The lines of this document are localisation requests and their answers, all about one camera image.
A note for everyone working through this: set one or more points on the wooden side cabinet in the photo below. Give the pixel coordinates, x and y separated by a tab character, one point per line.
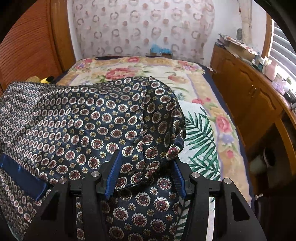
263	117

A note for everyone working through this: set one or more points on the beige tied side curtain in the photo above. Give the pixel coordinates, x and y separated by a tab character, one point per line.
246	18

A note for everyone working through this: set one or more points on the brown louvered wardrobe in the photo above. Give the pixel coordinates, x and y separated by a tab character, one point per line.
35	40

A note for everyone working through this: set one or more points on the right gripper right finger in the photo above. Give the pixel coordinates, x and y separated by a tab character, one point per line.
233	217

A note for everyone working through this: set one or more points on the circle patterned sheer curtain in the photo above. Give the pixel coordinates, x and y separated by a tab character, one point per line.
134	28

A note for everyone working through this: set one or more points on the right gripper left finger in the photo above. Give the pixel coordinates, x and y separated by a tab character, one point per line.
56	217

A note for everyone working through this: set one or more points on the yellow Pikachu plush toy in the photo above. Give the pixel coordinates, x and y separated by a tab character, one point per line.
48	80

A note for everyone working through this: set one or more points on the cardboard box with clutter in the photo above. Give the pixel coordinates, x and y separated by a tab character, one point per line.
238	49

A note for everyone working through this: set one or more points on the floral bed quilt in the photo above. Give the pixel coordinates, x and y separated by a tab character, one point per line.
211	145

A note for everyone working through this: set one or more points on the blue item on box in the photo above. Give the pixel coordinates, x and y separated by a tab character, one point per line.
160	51

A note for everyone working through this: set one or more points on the pink jug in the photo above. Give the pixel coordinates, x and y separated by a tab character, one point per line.
270	70

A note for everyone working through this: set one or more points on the small round fan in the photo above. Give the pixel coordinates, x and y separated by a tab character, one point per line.
239	34

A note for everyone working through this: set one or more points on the grey zebra window blind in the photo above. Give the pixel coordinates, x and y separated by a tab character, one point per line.
282	51

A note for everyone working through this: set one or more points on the navy patterned satin garment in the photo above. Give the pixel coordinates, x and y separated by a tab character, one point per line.
49	132

